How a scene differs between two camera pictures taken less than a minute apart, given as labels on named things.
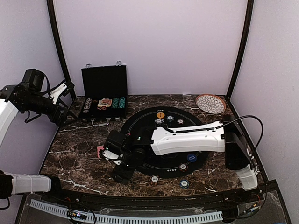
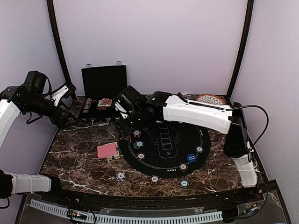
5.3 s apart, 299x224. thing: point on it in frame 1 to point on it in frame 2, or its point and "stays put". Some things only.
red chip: [183, 167] stays put
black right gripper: [126, 174] to [124, 130]
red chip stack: [154, 179] stays put
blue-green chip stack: [184, 184] stays put
